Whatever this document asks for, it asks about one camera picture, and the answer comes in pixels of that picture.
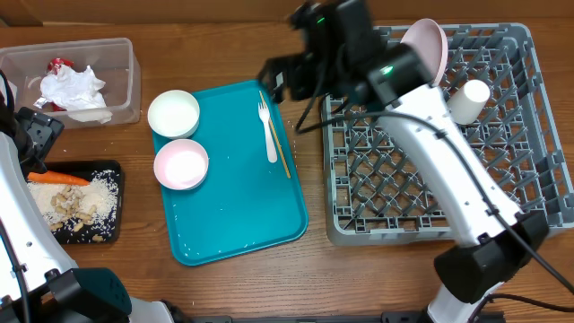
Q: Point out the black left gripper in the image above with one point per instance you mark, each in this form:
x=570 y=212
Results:
x=42 y=128

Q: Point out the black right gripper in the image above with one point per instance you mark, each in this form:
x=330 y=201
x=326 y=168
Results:
x=290 y=66

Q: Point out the white napkin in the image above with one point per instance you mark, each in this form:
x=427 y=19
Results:
x=76 y=92

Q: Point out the red snack wrapper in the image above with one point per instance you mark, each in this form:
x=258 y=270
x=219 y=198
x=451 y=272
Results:
x=58 y=63

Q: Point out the large pink plate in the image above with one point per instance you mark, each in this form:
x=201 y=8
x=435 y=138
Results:
x=430 y=42

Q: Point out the white bowl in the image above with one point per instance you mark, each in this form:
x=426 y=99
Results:
x=174 y=114

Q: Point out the white plastic cup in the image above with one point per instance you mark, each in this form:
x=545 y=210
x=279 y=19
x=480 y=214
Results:
x=467 y=103

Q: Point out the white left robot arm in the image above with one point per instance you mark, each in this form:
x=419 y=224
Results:
x=40 y=282

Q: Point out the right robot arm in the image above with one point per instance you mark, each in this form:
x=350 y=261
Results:
x=345 y=56

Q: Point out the black food waste tray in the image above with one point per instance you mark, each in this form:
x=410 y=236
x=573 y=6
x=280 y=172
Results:
x=114 y=202

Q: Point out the grey dishwasher rack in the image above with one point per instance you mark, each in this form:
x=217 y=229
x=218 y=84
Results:
x=375 y=196

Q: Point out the orange carrot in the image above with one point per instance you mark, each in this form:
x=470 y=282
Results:
x=51 y=177

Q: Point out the pile of peanuts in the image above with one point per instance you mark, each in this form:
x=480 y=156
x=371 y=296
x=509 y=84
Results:
x=75 y=208

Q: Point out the clear plastic bin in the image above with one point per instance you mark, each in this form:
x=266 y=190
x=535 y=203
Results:
x=112 y=60

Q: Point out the pile of rice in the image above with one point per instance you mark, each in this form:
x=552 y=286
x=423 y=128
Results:
x=101 y=197

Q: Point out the white plastic fork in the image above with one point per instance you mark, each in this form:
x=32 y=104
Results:
x=264 y=115

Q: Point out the wooden chopstick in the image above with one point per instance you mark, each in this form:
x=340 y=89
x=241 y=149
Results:
x=277 y=141

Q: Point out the pink bowl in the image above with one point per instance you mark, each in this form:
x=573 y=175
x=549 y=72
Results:
x=181 y=164

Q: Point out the teal plastic tray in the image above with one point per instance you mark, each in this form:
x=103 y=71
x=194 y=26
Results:
x=245 y=203

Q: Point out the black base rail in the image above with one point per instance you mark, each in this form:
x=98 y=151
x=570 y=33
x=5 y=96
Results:
x=389 y=317

